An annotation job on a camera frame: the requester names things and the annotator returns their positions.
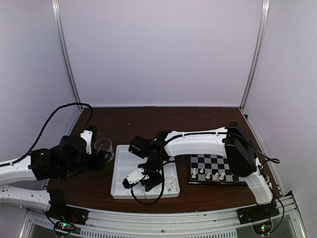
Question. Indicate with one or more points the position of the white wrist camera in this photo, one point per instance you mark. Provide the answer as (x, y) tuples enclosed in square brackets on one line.
[(133, 178), (89, 135)]

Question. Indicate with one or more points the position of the front aluminium rail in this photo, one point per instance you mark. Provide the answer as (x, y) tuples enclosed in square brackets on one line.
[(211, 224)]

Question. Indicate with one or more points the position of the left aluminium frame post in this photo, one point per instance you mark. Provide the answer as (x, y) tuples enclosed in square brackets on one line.
[(64, 51)]

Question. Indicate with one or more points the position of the right aluminium frame post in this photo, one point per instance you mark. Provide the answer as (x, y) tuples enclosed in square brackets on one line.
[(257, 51)]

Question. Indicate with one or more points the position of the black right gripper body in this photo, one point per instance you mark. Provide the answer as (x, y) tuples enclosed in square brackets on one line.
[(154, 164)]

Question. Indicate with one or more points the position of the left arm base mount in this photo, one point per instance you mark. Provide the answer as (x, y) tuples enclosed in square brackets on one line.
[(65, 219)]

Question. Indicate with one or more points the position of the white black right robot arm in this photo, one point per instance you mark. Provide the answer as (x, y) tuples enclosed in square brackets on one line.
[(229, 142)]

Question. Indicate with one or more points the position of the black white chess board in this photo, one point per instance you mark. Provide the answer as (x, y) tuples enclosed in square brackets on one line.
[(213, 164)]

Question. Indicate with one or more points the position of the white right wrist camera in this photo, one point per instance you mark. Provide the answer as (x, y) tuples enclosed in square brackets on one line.
[(133, 178)]

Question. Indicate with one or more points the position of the aluminium frame post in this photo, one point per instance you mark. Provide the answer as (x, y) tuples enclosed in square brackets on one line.
[(64, 51), (257, 51)]

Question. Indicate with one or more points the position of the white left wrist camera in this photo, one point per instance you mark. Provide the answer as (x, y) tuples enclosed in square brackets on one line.
[(89, 135)]

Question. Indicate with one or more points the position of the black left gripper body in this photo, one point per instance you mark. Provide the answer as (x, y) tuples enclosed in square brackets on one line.
[(96, 164)]

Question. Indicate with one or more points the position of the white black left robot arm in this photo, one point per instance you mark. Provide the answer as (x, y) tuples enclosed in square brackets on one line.
[(17, 170)]

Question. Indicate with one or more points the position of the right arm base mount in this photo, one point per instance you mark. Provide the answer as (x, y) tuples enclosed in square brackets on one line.
[(260, 218)]

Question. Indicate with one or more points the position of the white plastic compartment tray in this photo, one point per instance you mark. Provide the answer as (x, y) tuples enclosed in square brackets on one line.
[(125, 163)]

